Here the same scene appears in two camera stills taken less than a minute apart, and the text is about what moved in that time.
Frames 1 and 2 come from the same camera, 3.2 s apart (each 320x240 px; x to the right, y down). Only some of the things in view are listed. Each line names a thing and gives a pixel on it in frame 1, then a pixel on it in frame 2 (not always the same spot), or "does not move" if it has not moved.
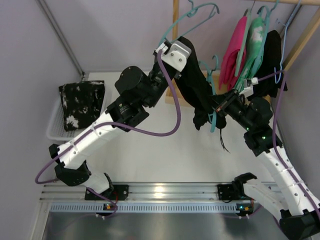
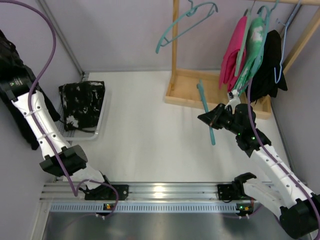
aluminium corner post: (61, 37) does not move
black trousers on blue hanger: (271, 63) does not move
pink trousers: (231, 57) does not move
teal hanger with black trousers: (214, 66) → (200, 86)
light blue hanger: (284, 41) does not move
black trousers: (195, 92) → (11, 65)
